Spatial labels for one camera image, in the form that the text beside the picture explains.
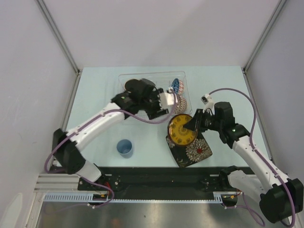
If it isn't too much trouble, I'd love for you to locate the brown lattice pattern bowl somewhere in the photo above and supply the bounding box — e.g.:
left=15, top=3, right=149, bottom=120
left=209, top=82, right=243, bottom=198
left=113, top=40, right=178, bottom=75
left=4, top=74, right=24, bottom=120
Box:
left=174, top=95, right=188, bottom=114

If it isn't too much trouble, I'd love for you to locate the white wire dish rack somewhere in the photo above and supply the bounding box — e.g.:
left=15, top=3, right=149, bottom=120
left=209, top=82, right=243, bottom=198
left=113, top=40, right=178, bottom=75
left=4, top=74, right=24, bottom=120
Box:
left=118, top=71, right=192, bottom=114

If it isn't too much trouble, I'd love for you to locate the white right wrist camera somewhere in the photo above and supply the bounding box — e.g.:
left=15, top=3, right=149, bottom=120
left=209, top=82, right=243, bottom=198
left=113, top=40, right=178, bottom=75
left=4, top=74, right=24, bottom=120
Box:
left=201, top=94, right=215, bottom=112

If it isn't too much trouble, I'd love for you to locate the black yellow square plate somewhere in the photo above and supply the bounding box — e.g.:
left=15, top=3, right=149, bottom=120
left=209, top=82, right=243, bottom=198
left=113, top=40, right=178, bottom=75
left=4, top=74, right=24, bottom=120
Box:
left=166, top=132, right=213, bottom=168

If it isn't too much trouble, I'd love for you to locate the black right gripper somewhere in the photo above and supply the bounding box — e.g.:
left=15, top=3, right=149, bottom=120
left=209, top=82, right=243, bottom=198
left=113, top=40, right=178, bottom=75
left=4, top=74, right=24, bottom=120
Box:
left=183, top=109, right=222, bottom=133

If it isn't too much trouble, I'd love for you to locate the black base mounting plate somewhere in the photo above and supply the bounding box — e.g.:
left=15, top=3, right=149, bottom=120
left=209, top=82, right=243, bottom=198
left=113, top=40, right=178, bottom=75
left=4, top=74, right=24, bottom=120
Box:
left=77, top=166, right=269, bottom=199

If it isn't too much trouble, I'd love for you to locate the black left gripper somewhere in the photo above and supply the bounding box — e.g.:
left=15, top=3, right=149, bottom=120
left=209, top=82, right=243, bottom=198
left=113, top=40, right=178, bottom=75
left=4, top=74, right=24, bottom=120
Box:
left=139, top=88, right=168, bottom=120

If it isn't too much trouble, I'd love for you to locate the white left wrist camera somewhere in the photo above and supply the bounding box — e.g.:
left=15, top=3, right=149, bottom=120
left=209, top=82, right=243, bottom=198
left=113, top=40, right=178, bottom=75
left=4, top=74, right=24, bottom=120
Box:
left=159, top=87, right=178, bottom=109

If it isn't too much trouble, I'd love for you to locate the black skull mug red inside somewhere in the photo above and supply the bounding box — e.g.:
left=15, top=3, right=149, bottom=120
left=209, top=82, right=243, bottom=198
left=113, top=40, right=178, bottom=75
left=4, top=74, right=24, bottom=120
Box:
left=124, top=79, right=140, bottom=93

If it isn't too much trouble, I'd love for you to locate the white slotted cable duct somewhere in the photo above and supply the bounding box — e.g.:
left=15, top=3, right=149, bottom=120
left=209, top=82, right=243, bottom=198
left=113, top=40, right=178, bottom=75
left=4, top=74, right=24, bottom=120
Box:
left=44, top=192, right=110, bottom=202

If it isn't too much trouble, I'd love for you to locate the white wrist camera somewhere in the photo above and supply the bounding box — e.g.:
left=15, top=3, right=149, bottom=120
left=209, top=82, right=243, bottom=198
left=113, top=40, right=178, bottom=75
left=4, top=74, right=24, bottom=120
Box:
left=159, top=87, right=178, bottom=109
left=201, top=94, right=215, bottom=112

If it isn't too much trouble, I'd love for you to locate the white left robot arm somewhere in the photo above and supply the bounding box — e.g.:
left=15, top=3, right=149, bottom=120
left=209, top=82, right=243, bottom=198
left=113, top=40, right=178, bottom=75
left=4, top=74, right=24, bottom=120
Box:
left=51, top=78, right=177, bottom=190

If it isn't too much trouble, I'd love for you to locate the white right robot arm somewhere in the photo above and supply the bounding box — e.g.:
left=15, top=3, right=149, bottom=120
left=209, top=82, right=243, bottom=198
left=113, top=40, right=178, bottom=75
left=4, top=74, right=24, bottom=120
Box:
left=184, top=102, right=304, bottom=223

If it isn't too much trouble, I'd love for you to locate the light blue cup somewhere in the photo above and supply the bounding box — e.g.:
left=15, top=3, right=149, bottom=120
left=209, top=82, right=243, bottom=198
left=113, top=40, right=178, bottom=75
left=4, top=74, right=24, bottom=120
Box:
left=116, top=139, right=133, bottom=158

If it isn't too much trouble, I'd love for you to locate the yellow round plate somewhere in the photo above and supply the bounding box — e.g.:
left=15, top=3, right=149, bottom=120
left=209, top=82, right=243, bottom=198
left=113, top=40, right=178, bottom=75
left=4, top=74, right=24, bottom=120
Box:
left=167, top=114, right=198, bottom=146

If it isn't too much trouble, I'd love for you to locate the blue triangle pattern bowl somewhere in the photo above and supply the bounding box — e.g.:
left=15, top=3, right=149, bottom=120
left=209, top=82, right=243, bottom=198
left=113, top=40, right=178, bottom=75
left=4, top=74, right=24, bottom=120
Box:
left=171, top=78, right=185, bottom=95

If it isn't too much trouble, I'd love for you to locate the aluminium frame rail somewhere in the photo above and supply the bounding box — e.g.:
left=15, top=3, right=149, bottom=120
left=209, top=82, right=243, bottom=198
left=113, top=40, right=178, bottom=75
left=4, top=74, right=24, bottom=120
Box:
left=35, top=0, right=80, bottom=75

